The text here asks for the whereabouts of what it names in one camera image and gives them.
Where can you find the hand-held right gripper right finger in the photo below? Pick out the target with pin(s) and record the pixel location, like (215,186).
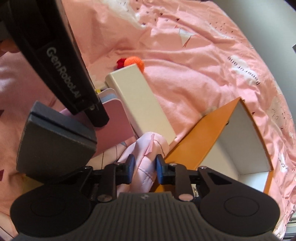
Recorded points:
(159,169)

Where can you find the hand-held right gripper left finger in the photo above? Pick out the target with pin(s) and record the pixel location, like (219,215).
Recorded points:
(130,167)

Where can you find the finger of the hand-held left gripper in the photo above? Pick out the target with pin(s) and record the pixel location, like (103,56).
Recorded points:
(98,115)

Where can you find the pink notebook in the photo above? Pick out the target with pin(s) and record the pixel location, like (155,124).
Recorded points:
(115,129)

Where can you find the long cream box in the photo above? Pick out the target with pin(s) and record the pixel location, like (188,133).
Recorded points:
(138,102)

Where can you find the orange cardboard box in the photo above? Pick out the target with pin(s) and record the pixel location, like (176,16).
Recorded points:
(203,134)

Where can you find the orange crochet toy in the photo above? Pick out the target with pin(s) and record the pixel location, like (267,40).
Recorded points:
(134,62)

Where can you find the person's left hand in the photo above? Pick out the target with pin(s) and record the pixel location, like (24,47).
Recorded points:
(8,46)

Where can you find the pink printed quilt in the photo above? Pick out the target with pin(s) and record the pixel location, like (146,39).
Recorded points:
(185,69)

